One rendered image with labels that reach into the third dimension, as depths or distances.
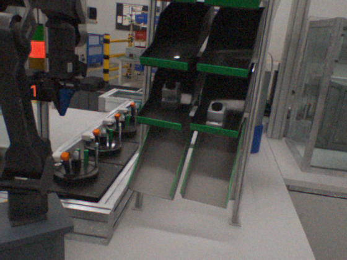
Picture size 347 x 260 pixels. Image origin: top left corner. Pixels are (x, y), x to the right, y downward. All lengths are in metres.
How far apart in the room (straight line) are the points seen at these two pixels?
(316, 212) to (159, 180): 0.90
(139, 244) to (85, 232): 0.15
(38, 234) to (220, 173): 0.52
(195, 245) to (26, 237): 0.49
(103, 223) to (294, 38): 1.50
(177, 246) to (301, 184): 0.77
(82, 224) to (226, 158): 0.45
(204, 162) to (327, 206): 0.81
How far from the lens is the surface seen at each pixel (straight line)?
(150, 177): 0.98
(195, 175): 0.98
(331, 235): 1.75
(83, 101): 3.10
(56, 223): 0.72
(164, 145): 1.02
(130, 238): 1.01
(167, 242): 1.01
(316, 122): 1.62
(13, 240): 0.69
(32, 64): 1.20
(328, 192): 1.65
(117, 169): 1.16
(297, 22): 2.04
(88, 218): 0.97
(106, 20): 12.42
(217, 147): 1.02
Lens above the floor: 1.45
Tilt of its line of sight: 17 degrees down
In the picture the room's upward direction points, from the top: 6 degrees clockwise
